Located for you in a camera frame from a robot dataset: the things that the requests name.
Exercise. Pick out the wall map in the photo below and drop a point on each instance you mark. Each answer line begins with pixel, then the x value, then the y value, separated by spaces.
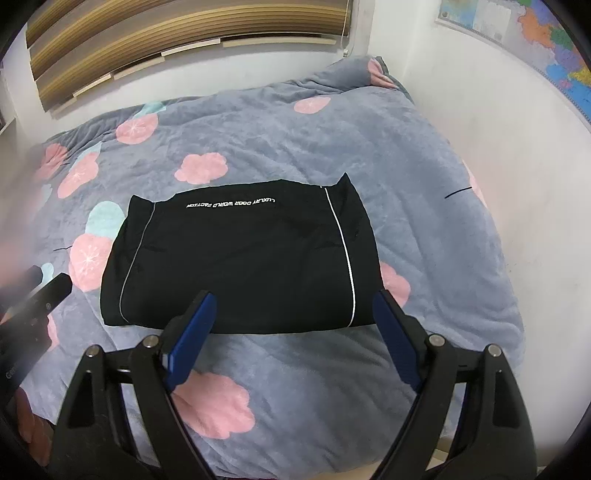
pixel 554 41

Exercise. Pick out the white blind wand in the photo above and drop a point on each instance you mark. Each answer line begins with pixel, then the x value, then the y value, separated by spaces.
pixel 347 23

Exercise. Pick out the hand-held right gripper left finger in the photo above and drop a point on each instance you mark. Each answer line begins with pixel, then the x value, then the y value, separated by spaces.
pixel 194 332

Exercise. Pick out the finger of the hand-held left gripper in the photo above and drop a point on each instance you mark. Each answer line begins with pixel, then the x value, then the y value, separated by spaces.
pixel 34 277
pixel 51 293

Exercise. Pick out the grey floral blanket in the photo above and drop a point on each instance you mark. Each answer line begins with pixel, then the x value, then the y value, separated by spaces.
pixel 286 138

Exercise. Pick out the black hoodie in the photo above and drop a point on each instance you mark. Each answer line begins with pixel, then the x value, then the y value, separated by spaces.
pixel 240 258

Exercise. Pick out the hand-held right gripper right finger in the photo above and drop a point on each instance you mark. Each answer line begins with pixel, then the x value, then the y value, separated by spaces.
pixel 395 337

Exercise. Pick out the brown striped window blinds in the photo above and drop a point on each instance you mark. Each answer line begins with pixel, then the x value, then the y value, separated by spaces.
pixel 161 41

